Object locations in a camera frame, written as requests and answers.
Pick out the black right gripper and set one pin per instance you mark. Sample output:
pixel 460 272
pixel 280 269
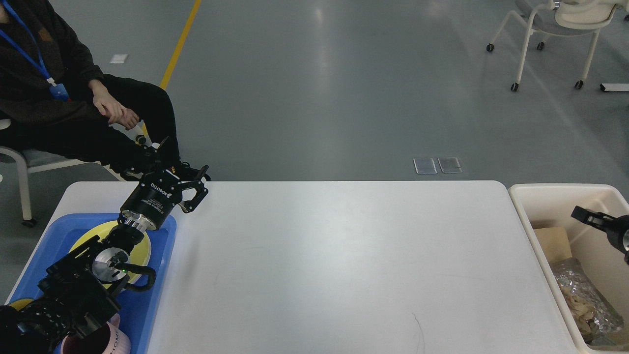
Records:
pixel 617 228

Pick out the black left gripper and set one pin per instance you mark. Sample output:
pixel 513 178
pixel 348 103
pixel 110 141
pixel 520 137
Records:
pixel 159 190

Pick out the brown paper bag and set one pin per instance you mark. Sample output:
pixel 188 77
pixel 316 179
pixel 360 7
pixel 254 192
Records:
pixel 555 244

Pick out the silver foil tray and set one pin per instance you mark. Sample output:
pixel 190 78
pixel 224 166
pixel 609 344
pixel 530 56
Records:
pixel 570 273

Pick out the yellow plastic plate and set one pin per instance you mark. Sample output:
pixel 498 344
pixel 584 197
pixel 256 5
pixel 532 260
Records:
pixel 140 254

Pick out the pink mug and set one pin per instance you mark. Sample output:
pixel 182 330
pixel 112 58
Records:
pixel 108 339

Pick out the brown paper wad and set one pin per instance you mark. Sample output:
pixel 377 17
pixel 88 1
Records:
pixel 582 311

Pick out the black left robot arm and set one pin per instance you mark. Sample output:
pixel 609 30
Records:
pixel 79 291

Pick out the person's bare hand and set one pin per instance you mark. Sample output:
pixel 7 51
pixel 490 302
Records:
pixel 109 107

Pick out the blue plastic tray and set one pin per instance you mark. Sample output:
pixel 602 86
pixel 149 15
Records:
pixel 138 309

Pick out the white floor bar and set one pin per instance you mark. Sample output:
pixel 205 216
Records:
pixel 614 87

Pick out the person in black clothes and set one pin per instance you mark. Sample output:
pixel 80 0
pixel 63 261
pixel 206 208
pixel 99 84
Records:
pixel 45 70

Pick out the white chair left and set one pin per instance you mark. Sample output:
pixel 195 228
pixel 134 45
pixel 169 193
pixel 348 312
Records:
pixel 32 161

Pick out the clear floor plate right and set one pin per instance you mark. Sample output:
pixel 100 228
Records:
pixel 450 165

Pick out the clear floor plate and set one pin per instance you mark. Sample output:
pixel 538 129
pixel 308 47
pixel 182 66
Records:
pixel 425 166
pixel 450 165

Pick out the clear floor plate left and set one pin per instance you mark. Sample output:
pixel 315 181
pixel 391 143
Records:
pixel 425 166

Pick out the blue yellow mug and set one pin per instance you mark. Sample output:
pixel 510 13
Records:
pixel 21 303

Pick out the white rolling chair right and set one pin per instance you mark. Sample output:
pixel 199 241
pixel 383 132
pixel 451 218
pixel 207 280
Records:
pixel 560 18

